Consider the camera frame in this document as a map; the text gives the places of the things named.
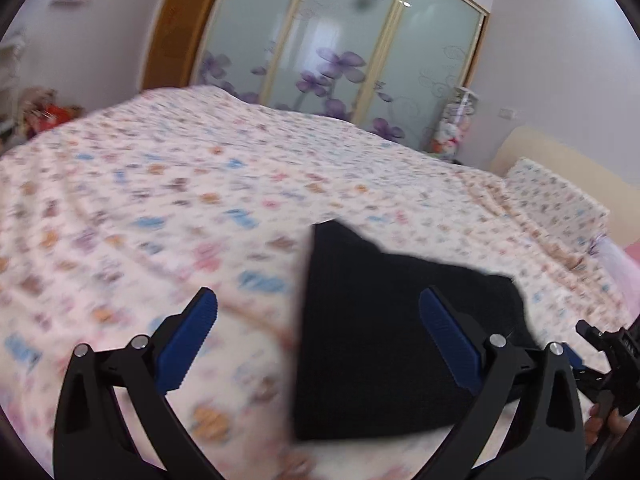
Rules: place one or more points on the black pants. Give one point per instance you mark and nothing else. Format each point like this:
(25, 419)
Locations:
(366, 366)

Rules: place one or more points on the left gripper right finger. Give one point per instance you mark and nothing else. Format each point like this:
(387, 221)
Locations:
(525, 421)

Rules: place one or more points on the beige headboard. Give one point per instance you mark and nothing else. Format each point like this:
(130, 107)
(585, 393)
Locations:
(620, 197)

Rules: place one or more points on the floral bed sheet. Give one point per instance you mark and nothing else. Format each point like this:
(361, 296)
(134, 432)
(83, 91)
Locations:
(114, 221)

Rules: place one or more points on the floral pillow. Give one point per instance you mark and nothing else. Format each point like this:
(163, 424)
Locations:
(560, 207)

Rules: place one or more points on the glass sliding wardrobe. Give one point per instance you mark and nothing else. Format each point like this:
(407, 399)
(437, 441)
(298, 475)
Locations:
(387, 66)

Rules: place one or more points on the right hand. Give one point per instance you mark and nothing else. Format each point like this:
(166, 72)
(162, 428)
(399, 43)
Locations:
(617, 426)

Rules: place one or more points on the red stuffed toys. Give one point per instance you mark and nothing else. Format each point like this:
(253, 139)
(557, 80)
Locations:
(38, 111)

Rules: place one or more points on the clear toy container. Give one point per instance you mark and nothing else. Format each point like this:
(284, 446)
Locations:
(454, 123)

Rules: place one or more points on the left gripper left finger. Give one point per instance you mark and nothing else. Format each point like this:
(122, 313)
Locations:
(91, 438)

